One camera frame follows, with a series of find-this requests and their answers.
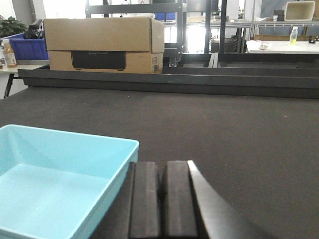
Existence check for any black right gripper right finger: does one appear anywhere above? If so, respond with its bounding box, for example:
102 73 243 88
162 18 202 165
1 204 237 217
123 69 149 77
161 161 264 239

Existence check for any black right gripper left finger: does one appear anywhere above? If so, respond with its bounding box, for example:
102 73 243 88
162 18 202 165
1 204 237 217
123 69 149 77
129 162 160 239

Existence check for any light blue plastic bin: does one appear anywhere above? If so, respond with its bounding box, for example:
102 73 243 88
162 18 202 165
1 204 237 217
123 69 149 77
0 124 139 239

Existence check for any dark conveyor belt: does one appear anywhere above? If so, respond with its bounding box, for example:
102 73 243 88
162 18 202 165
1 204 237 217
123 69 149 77
0 88 319 239

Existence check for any large cardboard box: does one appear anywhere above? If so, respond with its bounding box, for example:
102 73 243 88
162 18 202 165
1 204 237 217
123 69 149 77
44 17 164 74

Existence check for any white table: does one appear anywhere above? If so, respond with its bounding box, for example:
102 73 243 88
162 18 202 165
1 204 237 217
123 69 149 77
246 40 319 54

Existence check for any blue storage crate on table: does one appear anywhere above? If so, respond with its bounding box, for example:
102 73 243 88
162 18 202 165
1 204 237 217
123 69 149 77
2 33 49 60

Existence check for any orange juice bottle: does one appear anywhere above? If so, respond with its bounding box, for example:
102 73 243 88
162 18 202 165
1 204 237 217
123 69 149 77
2 39 17 68

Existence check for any yellow drink bottle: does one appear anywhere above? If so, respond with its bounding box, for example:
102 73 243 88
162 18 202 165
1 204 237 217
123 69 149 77
290 26 298 45

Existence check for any green potted plant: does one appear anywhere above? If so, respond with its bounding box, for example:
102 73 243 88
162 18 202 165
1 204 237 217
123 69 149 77
0 15 27 38

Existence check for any beige box on shelf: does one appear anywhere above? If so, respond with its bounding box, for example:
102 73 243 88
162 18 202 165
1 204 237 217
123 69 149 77
283 1 315 21

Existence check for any dark conveyor side rail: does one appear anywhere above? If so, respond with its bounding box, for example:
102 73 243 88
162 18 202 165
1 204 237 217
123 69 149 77
18 66 319 100

